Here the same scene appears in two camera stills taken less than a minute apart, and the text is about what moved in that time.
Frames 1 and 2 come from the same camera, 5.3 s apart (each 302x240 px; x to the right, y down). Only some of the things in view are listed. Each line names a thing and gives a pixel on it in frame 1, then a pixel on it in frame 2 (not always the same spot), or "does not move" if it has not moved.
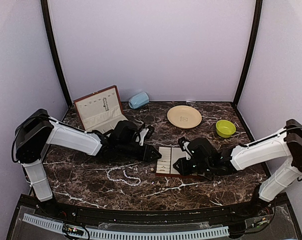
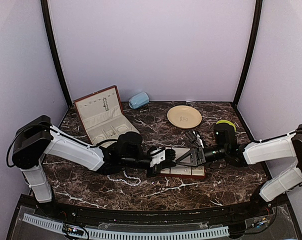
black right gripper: [181, 163] to [198, 155]
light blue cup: [139, 100] does not move
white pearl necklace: [132, 178] does not move
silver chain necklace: [105, 104] does not move
